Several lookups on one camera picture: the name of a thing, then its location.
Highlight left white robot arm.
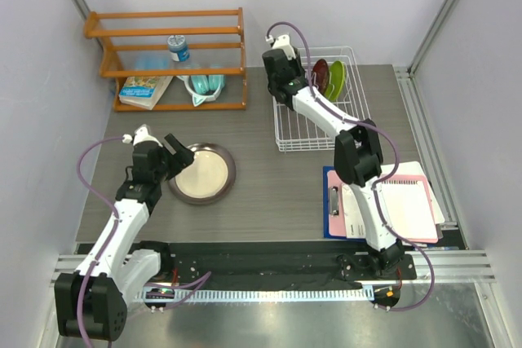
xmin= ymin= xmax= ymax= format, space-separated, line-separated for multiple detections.
xmin=54 ymin=126 xmax=194 ymax=347

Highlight aluminium front rail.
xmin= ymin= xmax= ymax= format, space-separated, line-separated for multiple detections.
xmin=51 ymin=250 xmax=497 ymax=284

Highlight purple cable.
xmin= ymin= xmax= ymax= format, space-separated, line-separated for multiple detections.
xmin=77 ymin=135 xmax=134 ymax=348
xmin=264 ymin=20 xmax=436 ymax=312

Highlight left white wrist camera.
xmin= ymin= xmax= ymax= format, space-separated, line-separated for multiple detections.
xmin=132 ymin=125 xmax=157 ymax=146

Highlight white wire dish rack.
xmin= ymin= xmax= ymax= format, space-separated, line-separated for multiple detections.
xmin=273 ymin=46 xmax=371 ymax=152

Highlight blue clipboard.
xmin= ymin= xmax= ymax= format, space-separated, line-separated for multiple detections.
xmin=322 ymin=165 xmax=425 ymax=240

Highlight pink paper sheet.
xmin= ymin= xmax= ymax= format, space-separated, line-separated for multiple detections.
xmin=327 ymin=168 xmax=440 ymax=244

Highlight large brown rimmed cream plate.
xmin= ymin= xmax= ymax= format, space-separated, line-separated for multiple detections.
xmin=168 ymin=143 xmax=237 ymax=205

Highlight green plastic plate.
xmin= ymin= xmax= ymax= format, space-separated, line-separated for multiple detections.
xmin=324 ymin=60 xmax=347 ymax=102

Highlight clear water bottle blue cap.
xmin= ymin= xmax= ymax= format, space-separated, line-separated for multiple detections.
xmin=166 ymin=35 xmax=200 ymax=70

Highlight white printed manual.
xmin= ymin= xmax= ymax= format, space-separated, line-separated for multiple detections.
xmin=341 ymin=184 xmax=365 ymax=240

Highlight small brown rimmed plate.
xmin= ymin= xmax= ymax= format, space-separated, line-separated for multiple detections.
xmin=312 ymin=59 xmax=330 ymax=95

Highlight paperback book with blue cover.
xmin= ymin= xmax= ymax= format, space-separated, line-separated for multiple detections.
xmin=118 ymin=76 xmax=173 ymax=110

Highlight white slotted cable duct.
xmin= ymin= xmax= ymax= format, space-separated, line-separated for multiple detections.
xmin=135 ymin=285 xmax=374 ymax=306

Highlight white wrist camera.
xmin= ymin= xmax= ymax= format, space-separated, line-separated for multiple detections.
xmin=265 ymin=33 xmax=299 ymax=60
xmin=132 ymin=125 xmax=157 ymax=146

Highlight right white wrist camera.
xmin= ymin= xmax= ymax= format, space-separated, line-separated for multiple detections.
xmin=265 ymin=33 xmax=299 ymax=60

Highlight orange wooden shelf rack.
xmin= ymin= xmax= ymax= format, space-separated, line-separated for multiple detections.
xmin=83 ymin=7 xmax=248 ymax=112

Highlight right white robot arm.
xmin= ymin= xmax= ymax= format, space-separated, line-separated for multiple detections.
xmin=262 ymin=49 xmax=405 ymax=279

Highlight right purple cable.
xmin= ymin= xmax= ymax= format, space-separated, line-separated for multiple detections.
xmin=264 ymin=20 xmax=436 ymax=312

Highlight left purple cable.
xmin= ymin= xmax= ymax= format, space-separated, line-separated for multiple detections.
xmin=77 ymin=135 xmax=134 ymax=348

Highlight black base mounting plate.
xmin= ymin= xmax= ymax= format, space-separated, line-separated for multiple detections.
xmin=129 ymin=240 xmax=417 ymax=291

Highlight white teal cat-ear headphones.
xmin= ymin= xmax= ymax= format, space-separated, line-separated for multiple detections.
xmin=177 ymin=74 xmax=225 ymax=108

